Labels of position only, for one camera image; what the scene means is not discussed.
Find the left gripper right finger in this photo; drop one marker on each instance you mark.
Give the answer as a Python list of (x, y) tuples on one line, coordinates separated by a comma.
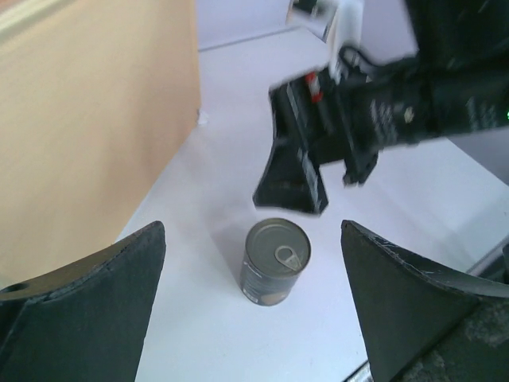
[(421, 320)]

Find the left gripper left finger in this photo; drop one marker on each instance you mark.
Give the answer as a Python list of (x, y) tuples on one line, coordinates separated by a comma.
[(86, 321)]

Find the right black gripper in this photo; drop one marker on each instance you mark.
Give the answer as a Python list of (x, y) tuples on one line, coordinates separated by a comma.
[(318, 121)]

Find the dark navy cylindrical can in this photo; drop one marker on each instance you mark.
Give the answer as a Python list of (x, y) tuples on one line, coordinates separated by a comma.
[(276, 252)]

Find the wooden cube counter box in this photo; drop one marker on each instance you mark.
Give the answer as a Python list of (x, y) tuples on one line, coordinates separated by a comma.
[(96, 98)]

